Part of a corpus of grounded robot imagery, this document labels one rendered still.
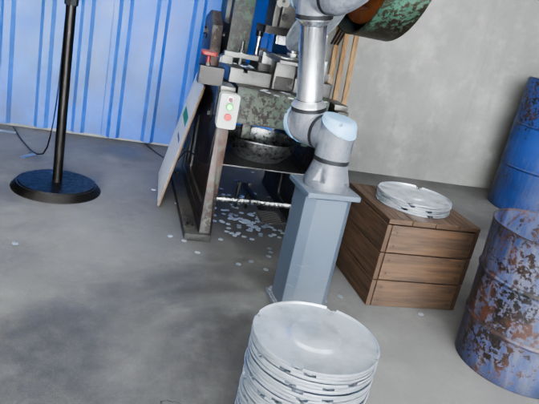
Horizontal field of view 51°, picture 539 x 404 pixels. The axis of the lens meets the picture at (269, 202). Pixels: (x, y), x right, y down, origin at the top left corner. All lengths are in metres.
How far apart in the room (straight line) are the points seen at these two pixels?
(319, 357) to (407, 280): 0.99
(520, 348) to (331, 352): 0.79
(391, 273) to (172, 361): 0.90
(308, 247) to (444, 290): 0.67
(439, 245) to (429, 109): 2.15
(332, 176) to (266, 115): 0.63
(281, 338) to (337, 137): 0.74
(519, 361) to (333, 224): 0.70
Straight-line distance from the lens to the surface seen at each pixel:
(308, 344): 1.26
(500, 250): 1.87
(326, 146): 1.78
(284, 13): 2.42
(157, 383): 1.55
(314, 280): 1.90
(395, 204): 2.16
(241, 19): 2.67
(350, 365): 1.25
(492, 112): 4.49
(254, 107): 2.31
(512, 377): 1.96
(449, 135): 4.34
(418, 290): 2.23
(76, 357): 1.63
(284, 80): 2.38
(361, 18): 2.62
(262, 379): 1.25
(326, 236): 1.84
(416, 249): 2.13
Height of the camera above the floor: 0.95
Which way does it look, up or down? 18 degrees down
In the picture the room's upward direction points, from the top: 12 degrees clockwise
